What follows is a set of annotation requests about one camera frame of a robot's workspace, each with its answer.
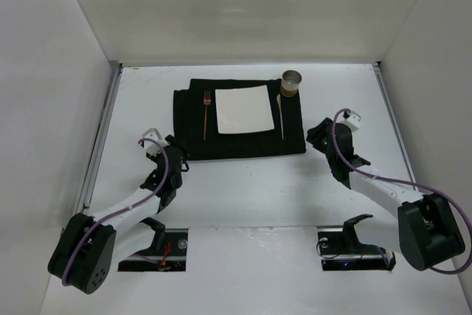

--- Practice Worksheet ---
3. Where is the copper fork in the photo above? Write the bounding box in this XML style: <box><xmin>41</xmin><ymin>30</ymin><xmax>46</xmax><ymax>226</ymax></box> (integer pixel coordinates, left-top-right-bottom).
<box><xmin>203</xmin><ymin>91</ymin><xmax>212</xmax><ymax>140</ymax></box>

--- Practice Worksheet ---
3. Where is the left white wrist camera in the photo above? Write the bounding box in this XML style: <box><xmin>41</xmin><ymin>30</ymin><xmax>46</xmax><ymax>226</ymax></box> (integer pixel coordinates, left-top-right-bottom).
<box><xmin>140</xmin><ymin>128</ymin><xmax>168</xmax><ymax>156</ymax></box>

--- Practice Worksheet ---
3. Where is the black cloth placemat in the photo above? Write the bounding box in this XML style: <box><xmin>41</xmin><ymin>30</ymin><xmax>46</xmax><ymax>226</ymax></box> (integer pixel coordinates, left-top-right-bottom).
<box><xmin>173</xmin><ymin>78</ymin><xmax>306</xmax><ymax>161</ymax></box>

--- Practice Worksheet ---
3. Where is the left aluminium table rail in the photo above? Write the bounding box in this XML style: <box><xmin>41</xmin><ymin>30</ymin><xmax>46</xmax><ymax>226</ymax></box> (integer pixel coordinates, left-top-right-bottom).
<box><xmin>72</xmin><ymin>60</ymin><xmax>122</xmax><ymax>215</ymax></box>

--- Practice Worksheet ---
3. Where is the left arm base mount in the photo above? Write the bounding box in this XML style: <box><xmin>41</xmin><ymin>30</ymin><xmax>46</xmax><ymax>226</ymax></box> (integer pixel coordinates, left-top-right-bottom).
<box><xmin>117</xmin><ymin>218</ymin><xmax>189</xmax><ymax>272</ymax></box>

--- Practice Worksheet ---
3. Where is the aluminium table rail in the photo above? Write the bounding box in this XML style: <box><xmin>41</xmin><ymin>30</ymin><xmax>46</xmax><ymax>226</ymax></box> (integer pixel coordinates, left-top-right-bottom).
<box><xmin>72</xmin><ymin>60</ymin><xmax>122</xmax><ymax>215</ymax></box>
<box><xmin>372</xmin><ymin>61</ymin><xmax>416</xmax><ymax>182</ymax></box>

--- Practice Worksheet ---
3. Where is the right aluminium table rail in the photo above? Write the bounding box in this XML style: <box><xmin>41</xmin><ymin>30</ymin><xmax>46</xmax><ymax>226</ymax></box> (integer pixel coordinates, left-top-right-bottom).
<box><xmin>372</xmin><ymin>61</ymin><xmax>416</xmax><ymax>182</ymax></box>

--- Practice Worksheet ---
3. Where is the silver knife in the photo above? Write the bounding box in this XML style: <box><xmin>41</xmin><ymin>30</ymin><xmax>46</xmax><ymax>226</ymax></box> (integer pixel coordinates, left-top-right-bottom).
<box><xmin>276</xmin><ymin>94</ymin><xmax>285</xmax><ymax>140</ymax></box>

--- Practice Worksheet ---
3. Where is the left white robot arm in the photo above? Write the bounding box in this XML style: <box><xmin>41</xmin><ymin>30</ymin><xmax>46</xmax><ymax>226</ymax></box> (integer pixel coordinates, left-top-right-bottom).
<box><xmin>47</xmin><ymin>129</ymin><xmax>189</xmax><ymax>294</ymax></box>

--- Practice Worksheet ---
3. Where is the steel cup with brown band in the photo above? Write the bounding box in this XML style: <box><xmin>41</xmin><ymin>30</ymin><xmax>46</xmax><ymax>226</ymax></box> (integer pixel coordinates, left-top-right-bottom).
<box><xmin>280</xmin><ymin>70</ymin><xmax>302</xmax><ymax>97</ymax></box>

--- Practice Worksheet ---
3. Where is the square white plate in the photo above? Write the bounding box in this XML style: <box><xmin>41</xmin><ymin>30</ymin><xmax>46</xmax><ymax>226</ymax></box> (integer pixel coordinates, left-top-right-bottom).
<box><xmin>215</xmin><ymin>85</ymin><xmax>274</xmax><ymax>135</ymax></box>

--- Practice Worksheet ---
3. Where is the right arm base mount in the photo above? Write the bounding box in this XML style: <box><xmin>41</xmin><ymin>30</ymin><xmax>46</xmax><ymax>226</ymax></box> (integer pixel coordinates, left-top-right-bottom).
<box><xmin>316</xmin><ymin>214</ymin><xmax>396</xmax><ymax>271</ymax></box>

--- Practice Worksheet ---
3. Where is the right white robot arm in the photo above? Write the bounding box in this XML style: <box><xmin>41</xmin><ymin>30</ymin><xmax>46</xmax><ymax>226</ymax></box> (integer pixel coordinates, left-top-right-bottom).
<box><xmin>307</xmin><ymin>118</ymin><xmax>465</xmax><ymax>271</ymax></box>

